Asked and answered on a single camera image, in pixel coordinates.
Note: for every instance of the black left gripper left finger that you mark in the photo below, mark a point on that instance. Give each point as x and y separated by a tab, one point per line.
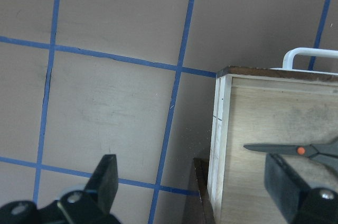
93	203

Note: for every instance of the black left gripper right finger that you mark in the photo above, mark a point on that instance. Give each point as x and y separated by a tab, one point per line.
296	200

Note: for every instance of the orange handled scissors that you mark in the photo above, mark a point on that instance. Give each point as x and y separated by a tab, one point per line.
325	154

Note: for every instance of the light wooden drawer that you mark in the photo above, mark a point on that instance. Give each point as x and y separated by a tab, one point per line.
262	106

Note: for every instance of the dark brown wooden cabinet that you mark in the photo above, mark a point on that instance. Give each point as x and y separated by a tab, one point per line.
198	208

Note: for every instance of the white drawer handle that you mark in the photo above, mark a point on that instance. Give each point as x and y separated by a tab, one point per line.
288	60

